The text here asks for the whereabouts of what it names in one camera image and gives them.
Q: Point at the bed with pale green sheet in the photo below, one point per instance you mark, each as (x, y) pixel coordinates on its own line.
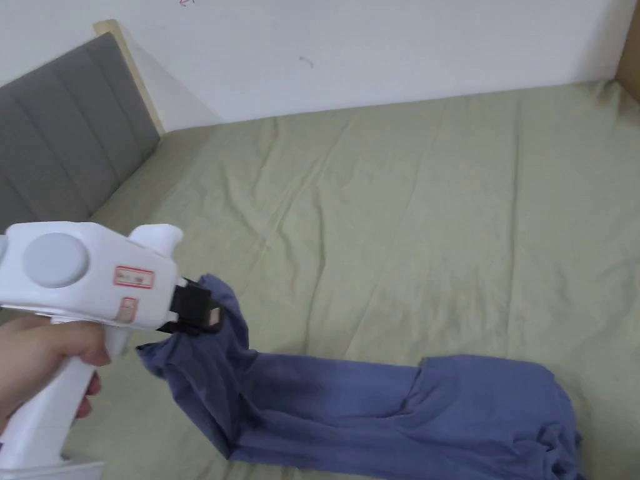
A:
(410, 210)

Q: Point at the dark blue shirt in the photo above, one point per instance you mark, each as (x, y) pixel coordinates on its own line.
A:
(350, 405)

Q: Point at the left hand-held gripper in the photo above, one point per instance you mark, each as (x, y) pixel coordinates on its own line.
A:
(95, 280)

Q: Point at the grey padded headboard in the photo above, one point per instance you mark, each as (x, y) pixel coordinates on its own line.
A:
(65, 135)

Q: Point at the person's left hand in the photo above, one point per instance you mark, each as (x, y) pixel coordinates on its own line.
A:
(35, 360)

